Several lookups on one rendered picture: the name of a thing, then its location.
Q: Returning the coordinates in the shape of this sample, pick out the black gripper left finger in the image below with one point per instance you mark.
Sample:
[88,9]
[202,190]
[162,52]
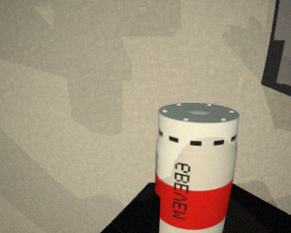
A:
[142,215]

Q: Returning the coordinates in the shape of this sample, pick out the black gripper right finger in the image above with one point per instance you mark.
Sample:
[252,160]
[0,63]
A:
[249,214]

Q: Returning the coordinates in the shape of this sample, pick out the white cylindrical battery with red band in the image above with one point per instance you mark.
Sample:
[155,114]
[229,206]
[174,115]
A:
[196,151]

